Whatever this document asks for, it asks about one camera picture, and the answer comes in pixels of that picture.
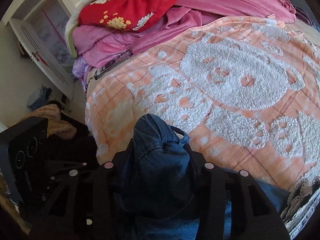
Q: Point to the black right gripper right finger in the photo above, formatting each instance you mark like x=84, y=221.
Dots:
x=234, y=205

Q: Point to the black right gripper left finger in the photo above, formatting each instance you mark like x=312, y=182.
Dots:
x=91, y=208

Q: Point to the blue denim pants lace hem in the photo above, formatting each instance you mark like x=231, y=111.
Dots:
x=158, y=189

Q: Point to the orange bear pattern blanket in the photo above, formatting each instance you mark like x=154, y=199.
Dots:
x=245, y=90

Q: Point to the white glass door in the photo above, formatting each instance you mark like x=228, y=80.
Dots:
x=42, y=57

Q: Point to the pink velvet quilt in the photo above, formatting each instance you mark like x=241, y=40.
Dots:
x=94, y=46

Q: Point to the smartphone in clear case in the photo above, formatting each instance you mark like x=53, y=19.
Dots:
x=113, y=63

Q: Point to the red floral blanket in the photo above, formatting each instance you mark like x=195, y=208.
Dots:
x=128, y=15

